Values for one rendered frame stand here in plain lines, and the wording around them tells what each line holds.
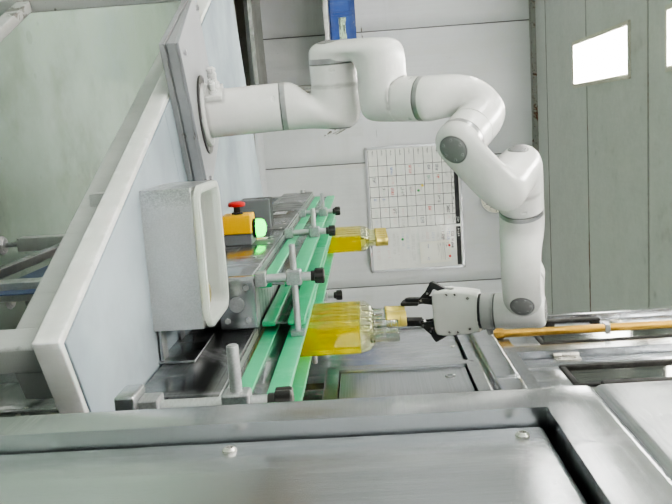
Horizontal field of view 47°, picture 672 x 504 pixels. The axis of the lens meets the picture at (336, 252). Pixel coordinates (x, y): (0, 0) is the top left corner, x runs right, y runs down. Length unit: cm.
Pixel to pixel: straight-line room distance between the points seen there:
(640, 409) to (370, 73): 106
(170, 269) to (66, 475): 73
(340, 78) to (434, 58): 587
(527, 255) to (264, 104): 58
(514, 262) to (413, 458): 104
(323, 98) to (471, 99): 29
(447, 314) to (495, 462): 120
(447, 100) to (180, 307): 61
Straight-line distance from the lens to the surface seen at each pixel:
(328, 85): 153
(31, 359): 99
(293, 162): 737
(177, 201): 119
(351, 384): 164
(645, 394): 55
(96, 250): 104
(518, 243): 149
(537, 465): 46
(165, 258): 121
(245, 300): 139
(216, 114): 154
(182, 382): 115
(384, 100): 147
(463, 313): 165
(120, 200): 113
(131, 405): 77
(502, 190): 137
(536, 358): 192
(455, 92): 144
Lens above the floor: 109
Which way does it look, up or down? 2 degrees down
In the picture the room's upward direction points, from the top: 86 degrees clockwise
